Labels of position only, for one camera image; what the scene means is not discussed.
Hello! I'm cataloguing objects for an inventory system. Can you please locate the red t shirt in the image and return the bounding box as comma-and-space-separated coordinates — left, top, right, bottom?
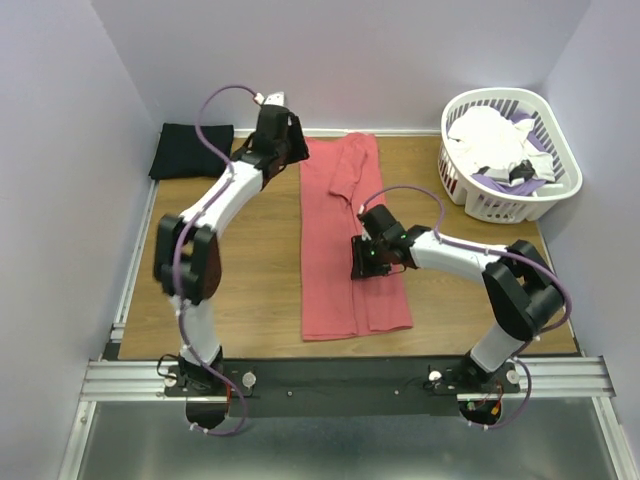
300, 133, 413, 341

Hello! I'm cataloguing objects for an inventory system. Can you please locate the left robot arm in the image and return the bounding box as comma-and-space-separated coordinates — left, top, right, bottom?
153, 98, 309, 396

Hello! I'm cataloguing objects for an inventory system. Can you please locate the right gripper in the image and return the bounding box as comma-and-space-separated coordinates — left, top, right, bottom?
349, 233, 391, 278

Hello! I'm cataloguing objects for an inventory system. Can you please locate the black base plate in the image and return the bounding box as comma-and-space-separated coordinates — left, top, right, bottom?
156, 356, 521, 428

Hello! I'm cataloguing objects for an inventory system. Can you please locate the white laundry basket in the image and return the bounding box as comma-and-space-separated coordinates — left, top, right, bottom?
438, 88, 583, 224

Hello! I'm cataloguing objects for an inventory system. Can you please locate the white garment in basket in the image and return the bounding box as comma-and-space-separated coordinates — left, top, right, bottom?
447, 106, 555, 191

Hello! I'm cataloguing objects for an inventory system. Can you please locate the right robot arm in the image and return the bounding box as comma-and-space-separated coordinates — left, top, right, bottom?
351, 205, 571, 392

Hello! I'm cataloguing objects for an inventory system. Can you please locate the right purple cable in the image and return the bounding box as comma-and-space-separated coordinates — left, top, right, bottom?
357, 185, 574, 431

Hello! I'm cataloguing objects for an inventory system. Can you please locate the aluminium rail frame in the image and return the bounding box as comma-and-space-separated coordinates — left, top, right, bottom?
58, 356, 639, 479

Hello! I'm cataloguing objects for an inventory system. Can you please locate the folded black t shirt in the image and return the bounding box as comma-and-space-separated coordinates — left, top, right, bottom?
149, 123, 225, 181

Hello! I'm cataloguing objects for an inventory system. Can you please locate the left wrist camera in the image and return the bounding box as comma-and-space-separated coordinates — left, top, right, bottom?
253, 91, 286, 107

